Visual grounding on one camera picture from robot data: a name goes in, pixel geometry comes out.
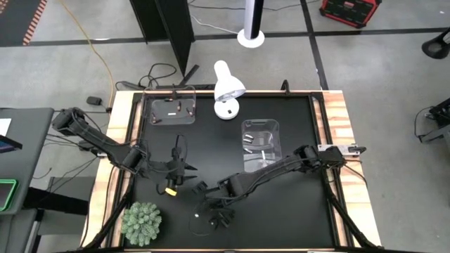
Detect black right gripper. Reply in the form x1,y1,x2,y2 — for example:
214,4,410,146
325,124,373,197
192,179,236,228

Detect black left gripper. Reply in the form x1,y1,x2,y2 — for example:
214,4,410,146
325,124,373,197
165,147,198,197

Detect clear plastic bin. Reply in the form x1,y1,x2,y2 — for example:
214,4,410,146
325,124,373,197
142,84,198,126
240,118,283,174

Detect green spiky plant ball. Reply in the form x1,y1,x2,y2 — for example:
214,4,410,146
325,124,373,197
120,201,162,247

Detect black power strip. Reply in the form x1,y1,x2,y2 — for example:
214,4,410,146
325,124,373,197
155,83,216,90

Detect white desk lamp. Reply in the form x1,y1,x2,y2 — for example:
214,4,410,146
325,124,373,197
213,59,247,120

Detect white pole with round base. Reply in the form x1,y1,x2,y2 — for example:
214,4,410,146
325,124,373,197
236,0,266,49

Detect black partition panel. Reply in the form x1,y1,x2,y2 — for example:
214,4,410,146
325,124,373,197
129,0,200,77

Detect grey desk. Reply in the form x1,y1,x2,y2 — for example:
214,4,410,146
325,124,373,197
0,107,56,216

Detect black tablet device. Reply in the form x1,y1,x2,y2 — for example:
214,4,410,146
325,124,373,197
0,135,23,155

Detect green-rimmed tray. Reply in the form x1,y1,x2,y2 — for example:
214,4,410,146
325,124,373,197
0,179,19,212

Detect white paper sheet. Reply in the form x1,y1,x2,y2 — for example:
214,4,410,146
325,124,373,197
0,118,12,137

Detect red and black toolbox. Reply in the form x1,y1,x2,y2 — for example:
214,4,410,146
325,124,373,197
319,0,383,29

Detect black orange-striped floor mat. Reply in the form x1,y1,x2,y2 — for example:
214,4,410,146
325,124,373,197
0,0,49,47

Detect black floor equipment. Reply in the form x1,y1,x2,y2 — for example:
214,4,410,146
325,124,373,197
413,97,450,144

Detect black stool base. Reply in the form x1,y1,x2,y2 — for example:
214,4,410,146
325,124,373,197
420,27,450,60

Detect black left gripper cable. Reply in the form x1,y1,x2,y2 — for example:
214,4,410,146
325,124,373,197
174,134,189,159

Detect black aluminium table frame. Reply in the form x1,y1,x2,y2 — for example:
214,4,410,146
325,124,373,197
82,89,380,253

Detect yellow floor cable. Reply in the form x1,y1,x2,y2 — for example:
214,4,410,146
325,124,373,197
58,0,115,108

